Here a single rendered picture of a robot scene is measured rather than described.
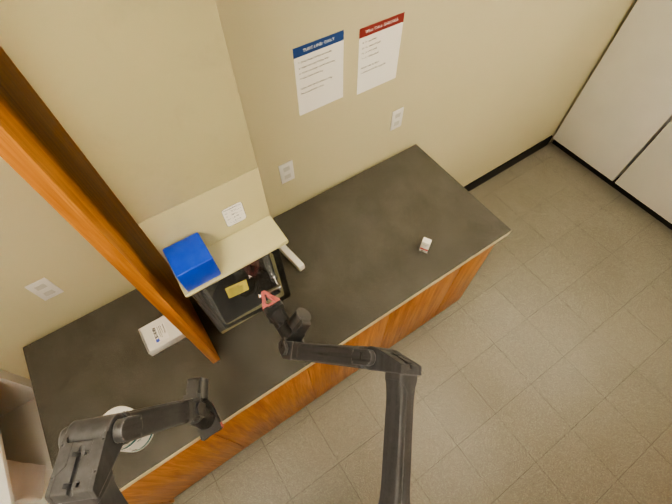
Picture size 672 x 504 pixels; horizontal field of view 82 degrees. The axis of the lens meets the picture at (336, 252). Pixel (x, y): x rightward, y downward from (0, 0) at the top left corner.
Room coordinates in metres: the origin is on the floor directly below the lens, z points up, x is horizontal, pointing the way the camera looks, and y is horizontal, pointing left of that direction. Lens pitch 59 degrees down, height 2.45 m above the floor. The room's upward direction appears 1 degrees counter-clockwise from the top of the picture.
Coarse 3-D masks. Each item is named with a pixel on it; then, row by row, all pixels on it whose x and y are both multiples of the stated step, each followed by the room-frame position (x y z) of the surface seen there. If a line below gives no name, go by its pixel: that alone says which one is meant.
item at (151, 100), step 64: (0, 0) 0.55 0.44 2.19; (64, 0) 0.59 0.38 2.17; (128, 0) 0.64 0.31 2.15; (192, 0) 0.69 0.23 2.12; (64, 64) 0.56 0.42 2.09; (128, 64) 0.61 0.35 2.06; (192, 64) 0.67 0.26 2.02; (64, 128) 0.53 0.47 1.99; (128, 128) 0.58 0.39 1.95; (192, 128) 0.64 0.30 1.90; (128, 192) 0.55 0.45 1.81; (192, 192) 0.61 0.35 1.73
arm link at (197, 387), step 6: (192, 378) 0.27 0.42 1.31; (198, 378) 0.27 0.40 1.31; (204, 378) 0.28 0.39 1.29; (192, 384) 0.25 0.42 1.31; (198, 384) 0.25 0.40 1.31; (204, 384) 0.26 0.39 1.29; (186, 390) 0.24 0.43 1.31; (192, 390) 0.24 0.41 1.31; (198, 390) 0.24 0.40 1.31; (204, 390) 0.24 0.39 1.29; (186, 396) 0.22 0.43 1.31; (192, 396) 0.22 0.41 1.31; (198, 396) 0.22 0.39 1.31; (204, 396) 0.23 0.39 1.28; (198, 402) 0.20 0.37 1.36; (198, 408) 0.18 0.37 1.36; (204, 408) 0.19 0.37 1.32; (198, 414) 0.17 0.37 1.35; (204, 414) 0.17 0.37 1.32
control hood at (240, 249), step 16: (256, 224) 0.67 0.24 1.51; (272, 224) 0.67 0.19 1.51; (224, 240) 0.62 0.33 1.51; (240, 240) 0.62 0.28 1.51; (256, 240) 0.61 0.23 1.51; (272, 240) 0.61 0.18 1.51; (224, 256) 0.56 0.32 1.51; (240, 256) 0.56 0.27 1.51; (256, 256) 0.56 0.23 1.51; (224, 272) 0.51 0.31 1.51
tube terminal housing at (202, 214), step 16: (240, 176) 0.68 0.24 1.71; (256, 176) 0.70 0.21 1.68; (208, 192) 0.63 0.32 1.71; (224, 192) 0.65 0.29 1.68; (240, 192) 0.67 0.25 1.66; (256, 192) 0.70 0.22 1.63; (176, 208) 0.58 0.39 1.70; (192, 208) 0.60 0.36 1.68; (208, 208) 0.62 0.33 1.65; (224, 208) 0.64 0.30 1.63; (256, 208) 0.69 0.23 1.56; (144, 224) 0.54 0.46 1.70; (160, 224) 0.56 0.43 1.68; (176, 224) 0.57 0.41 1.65; (192, 224) 0.59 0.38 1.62; (208, 224) 0.61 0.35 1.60; (224, 224) 0.63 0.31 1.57; (240, 224) 0.66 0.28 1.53; (160, 240) 0.54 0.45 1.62; (176, 240) 0.56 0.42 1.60; (208, 240) 0.60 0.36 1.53
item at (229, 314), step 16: (272, 256) 0.66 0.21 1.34; (240, 272) 0.60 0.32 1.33; (256, 272) 0.63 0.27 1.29; (272, 272) 0.65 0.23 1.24; (208, 288) 0.55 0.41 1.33; (224, 288) 0.57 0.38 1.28; (256, 288) 0.62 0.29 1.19; (288, 288) 0.67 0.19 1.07; (208, 304) 0.54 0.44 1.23; (224, 304) 0.56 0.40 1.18; (240, 304) 0.58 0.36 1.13; (256, 304) 0.61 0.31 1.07; (224, 320) 0.54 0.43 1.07; (240, 320) 0.57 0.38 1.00
